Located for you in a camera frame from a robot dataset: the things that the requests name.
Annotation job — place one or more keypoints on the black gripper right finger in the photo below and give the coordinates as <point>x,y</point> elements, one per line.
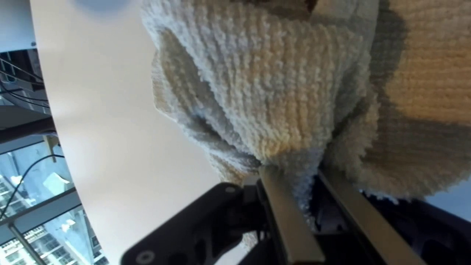
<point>369,222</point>

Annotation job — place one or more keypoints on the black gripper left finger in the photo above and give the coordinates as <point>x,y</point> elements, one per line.
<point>297,243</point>

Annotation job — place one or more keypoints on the white towel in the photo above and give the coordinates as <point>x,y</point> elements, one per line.
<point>376,90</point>

